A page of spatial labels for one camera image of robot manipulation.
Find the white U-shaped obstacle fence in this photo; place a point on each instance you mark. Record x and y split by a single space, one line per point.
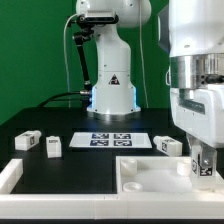
120 205

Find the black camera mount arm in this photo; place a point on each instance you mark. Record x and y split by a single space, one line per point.
80 38

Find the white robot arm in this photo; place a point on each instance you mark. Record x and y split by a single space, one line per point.
192 32

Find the white marker tag sheet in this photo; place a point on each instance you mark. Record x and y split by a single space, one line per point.
110 140

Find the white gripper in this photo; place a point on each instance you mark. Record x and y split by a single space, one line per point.
202 118

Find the white square table top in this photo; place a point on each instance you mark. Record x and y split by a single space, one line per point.
157 174

